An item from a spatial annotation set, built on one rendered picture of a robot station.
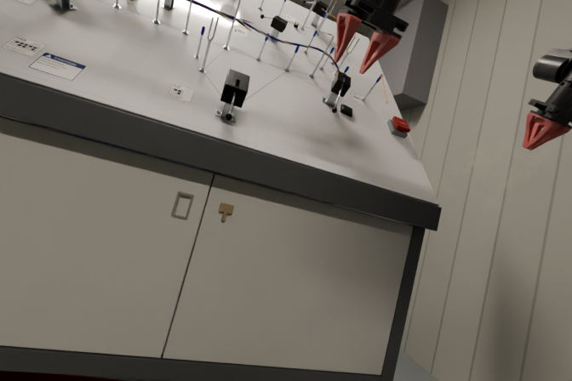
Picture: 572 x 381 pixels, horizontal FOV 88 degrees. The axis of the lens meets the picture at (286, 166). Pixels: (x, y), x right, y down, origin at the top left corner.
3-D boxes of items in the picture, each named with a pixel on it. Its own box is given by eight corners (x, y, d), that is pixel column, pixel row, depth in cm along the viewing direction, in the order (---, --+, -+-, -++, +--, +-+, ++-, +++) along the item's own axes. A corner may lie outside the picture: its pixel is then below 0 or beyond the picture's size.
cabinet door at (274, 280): (383, 377, 76) (415, 227, 80) (162, 361, 60) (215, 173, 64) (376, 371, 79) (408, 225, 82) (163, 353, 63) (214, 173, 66)
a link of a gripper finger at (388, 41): (332, 59, 55) (356, 8, 52) (363, 74, 58) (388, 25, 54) (344, 66, 50) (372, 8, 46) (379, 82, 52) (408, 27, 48)
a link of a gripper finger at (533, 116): (506, 139, 72) (534, 103, 68) (525, 147, 74) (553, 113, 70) (531, 150, 66) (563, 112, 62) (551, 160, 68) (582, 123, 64)
